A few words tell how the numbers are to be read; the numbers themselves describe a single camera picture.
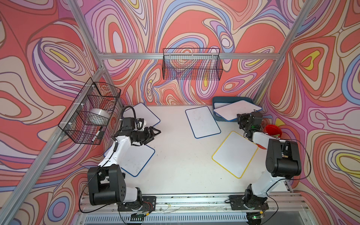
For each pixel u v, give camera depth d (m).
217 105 1.18
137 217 0.72
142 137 0.73
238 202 0.74
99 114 0.72
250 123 0.76
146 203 0.73
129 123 0.68
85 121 0.72
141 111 1.18
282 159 0.49
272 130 0.87
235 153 0.92
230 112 1.11
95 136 0.71
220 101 1.18
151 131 0.76
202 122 1.08
